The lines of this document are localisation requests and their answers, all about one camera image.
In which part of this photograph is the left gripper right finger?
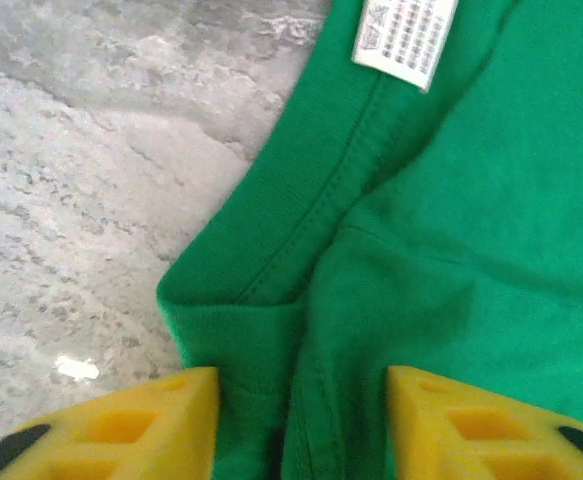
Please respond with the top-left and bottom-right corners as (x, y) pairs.
(385, 364), (583, 480)

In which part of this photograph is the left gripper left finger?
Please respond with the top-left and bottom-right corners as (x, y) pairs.
(0, 366), (221, 480)

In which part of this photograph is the green t-shirt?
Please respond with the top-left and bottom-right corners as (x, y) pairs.
(155, 0), (583, 480)

